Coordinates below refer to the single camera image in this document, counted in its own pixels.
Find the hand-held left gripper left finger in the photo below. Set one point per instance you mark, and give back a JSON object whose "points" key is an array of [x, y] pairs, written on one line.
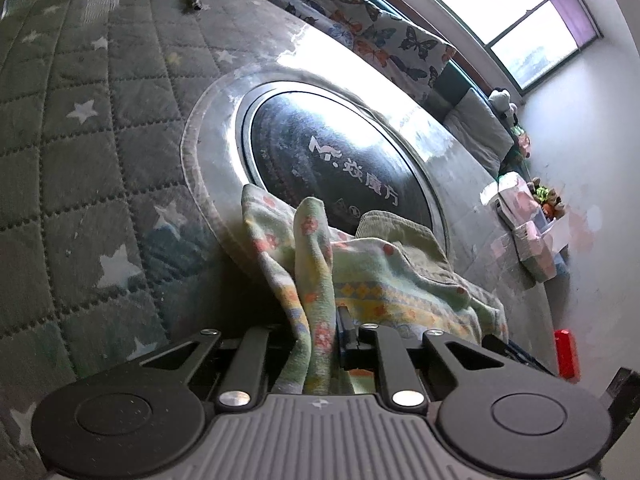
{"points": [[260, 346]]}

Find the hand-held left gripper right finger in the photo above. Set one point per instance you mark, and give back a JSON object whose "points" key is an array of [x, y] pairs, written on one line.
{"points": [[344, 333]]}

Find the floral patterned cloth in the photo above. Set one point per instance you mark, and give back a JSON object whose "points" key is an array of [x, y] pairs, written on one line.
{"points": [[311, 270]]}

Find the round black induction hob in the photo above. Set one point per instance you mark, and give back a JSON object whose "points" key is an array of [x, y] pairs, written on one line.
{"points": [[325, 127]]}

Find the pink tissue pack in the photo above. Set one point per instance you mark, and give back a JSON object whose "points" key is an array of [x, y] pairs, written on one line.
{"points": [[517, 200], [537, 255]]}

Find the red box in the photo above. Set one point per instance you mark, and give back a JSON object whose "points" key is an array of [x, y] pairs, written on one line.
{"points": [[567, 355]]}

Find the small green toy figure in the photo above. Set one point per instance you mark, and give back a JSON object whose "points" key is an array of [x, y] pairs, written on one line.
{"points": [[546, 197]]}

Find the grey cushion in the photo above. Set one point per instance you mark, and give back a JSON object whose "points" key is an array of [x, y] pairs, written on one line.
{"points": [[480, 131]]}

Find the grey quilted star mat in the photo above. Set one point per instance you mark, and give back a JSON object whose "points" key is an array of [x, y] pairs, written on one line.
{"points": [[100, 160]]}

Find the black and white plush toy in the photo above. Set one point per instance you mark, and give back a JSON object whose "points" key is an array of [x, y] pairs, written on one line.
{"points": [[503, 101]]}

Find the butterfly print cushion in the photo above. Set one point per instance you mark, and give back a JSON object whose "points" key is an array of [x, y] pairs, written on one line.
{"points": [[381, 35]]}

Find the purple curtain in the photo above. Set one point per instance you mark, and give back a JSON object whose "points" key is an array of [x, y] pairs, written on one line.
{"points": [[575, 15]]}

